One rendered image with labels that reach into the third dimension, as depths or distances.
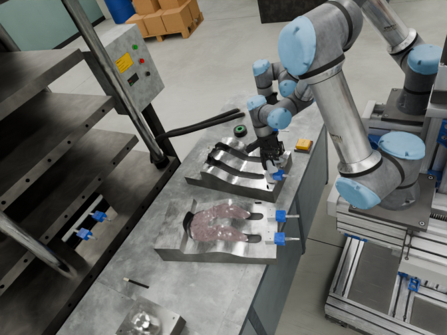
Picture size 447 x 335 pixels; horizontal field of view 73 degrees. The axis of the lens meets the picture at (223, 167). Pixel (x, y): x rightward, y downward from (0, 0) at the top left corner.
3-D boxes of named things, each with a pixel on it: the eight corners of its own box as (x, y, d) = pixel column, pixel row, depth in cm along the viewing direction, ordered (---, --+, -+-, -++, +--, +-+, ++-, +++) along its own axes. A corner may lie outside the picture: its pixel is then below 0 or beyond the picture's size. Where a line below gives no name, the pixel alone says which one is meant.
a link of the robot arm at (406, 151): (428, 171, 91) (438, 136, 81) (398, 196, 87) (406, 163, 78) (391, 153, 99) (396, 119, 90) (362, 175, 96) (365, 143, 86)
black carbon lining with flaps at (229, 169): (275, 161, 148) (272, 146, 142) (263, 185, 139) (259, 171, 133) (215, 151, 165) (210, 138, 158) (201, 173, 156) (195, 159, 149)
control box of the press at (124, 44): (216, 194, 261) (140, 22, 161) (199, 223, 244) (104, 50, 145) (195, 189, 272) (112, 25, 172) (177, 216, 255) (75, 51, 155)
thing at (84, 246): (118, 214, 163) (100, 193, 151) (83, 257, 148) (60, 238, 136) (62, 195, 187) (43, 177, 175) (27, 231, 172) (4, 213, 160)
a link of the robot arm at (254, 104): (253, 105, 110) (241, 101, 117) (261, 130, 116) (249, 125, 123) (270, 95, 112) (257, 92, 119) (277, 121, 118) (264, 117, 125)
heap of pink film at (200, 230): (251, 209, 133) (247, 198, 127) (247, 245, 121) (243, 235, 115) (197, 211, 140) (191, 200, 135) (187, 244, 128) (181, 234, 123)
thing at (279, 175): (297, 177, 132) (295, 167, 130) (294, 185, 129) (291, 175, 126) (270, 175, 140) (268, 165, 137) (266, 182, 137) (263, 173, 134)
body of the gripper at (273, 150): (279, 162, 124) (272, 137, 118) (260, 161, 129) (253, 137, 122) (285, 151, 129) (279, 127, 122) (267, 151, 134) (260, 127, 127)
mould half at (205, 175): (293, 163, 153) (289, 144, 144) (275, 203, 139) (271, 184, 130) (209, 151, 177) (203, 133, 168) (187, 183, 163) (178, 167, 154)
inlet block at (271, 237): (299, 236, 121) (298, 229, 117) (300, 248, 117) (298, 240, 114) (267, 236, 125) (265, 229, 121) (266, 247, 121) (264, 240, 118)
